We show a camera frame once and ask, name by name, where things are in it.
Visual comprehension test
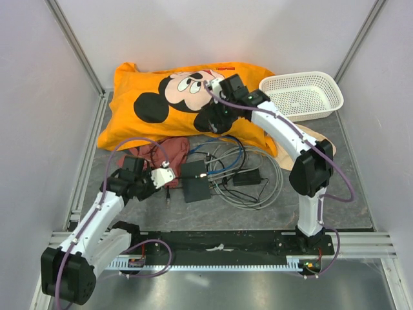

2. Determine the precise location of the black power adapter brick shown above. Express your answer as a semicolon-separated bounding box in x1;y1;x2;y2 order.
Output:
233;169;262;187

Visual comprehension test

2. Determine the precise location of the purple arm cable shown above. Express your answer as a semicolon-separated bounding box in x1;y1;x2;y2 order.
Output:
54;137;170;310
203;80;356;278

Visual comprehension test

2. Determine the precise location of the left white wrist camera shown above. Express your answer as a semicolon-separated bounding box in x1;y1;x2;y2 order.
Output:
150;167;176;189

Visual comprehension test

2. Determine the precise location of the orange cartoon mouse pillow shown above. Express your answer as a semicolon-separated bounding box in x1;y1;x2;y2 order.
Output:
97;62;273;150

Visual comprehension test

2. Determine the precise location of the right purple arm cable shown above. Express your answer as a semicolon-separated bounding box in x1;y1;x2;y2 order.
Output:
203;80;356;278

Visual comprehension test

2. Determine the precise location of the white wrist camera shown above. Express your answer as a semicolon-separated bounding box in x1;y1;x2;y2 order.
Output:
150;167;176;189
206;77;225;96

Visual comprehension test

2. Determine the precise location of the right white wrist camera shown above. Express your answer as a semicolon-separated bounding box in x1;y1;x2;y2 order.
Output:
206;77;225;96

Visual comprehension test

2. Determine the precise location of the grey ethernet cable bundle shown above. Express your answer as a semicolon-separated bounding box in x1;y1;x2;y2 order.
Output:
206;145;285;211

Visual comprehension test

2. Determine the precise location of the blue ethernet cable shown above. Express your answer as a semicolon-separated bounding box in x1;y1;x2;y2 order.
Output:
190;135;245;177

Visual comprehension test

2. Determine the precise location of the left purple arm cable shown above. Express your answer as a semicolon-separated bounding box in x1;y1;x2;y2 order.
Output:
54;137;170;310

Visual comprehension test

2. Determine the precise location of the black network switch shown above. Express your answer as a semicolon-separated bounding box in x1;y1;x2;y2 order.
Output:
181;160;211;203

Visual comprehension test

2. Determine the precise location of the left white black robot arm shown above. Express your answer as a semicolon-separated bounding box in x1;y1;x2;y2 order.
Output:
41;156;175;305

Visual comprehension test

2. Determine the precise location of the red cloth garment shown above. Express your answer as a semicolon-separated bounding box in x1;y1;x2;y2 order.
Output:
114;137;188;185

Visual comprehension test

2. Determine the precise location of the beige cloth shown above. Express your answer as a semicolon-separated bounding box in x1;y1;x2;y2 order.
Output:
274;124;336;171

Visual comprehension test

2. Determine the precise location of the grey slotted cable duct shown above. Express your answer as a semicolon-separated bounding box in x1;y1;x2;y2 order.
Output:
105;256;319;272

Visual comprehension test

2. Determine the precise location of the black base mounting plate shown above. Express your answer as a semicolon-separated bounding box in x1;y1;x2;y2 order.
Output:
132;230;335;256

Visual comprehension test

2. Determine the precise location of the white perforated plastic basket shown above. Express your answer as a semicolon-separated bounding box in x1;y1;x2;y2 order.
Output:
259;71;344;122

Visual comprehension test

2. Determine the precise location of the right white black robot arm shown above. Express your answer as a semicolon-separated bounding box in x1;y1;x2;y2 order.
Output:
201;74;333;254

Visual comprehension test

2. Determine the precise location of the black power plug cable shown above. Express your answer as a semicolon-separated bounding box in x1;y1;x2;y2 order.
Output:
164;176;201;206

